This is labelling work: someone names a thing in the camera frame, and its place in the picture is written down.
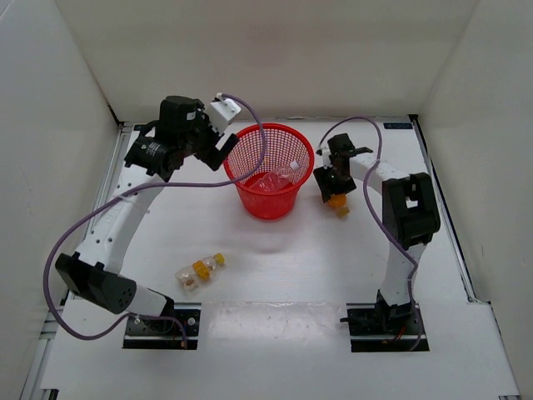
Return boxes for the orange plastic bottle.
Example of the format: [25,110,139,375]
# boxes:
[326,194,350,218]

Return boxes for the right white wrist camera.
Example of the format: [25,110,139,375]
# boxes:
[316,147,331,157]

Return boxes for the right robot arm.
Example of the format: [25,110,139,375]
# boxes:
[313,133,441,333]

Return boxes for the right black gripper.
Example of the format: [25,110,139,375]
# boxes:
[313,162,357,202]

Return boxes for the clear bottle white cap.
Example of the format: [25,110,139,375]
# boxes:
[257,161,300,193]

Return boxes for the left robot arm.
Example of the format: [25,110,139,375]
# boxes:
[47,94,242,333]

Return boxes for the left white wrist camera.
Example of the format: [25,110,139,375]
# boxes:
[205,93,242,136]

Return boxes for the red mesh plastic bin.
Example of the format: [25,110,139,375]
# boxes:
[223,122,315,220]

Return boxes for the clear bottle yellow caps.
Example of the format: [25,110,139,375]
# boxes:
[174,253,226,291]

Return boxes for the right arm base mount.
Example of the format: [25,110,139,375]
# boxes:
[340,303,430,353]

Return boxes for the right corner label sticker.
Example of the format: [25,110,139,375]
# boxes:
[383,122,413,130]

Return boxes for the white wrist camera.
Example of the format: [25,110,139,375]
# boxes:
[205,93,242,136]
[316,147,331,157]

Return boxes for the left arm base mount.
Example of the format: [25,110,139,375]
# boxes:
[122,303,202,351]

